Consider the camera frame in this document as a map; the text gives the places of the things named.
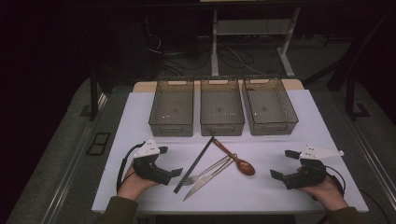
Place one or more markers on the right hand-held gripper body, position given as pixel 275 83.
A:
pixel 306 175

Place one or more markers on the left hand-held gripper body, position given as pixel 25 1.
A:
pixel 149 169

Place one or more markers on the metal fork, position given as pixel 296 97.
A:
pixel 190 180

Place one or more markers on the metal knife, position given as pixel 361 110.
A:
pixel 199 186

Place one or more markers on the brown wooden spoon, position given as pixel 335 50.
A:
pixel 245 167

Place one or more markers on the brown transparent plastic basket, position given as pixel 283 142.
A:
pixel 221 109
pixel 269 107
pixel 172 109

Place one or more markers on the person's left hand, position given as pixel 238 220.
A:
pixel 134 185

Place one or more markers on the person's right hand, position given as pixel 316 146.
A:
pixel 327 193

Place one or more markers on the black metal stand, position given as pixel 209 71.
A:
pixel 350 93
pixel 93 99

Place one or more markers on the metal floor rail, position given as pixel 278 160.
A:
pixel 70 174
pixel 378 169

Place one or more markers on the white metal desk frame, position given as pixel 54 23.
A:
pixel 214 56

